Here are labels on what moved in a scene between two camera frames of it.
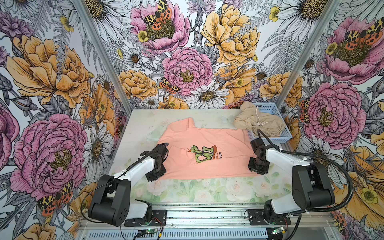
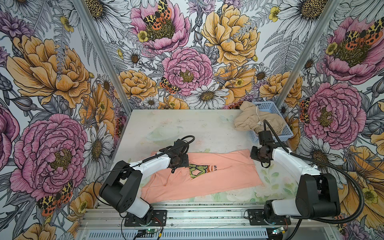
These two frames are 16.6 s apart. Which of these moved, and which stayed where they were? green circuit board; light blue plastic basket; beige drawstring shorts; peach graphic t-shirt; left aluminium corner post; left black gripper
Moved: left black gripper; peach graphic t-shirt
Stayed: beige drawstring shorts; green circuit board; light blue plastic basket; left aluminium corner post
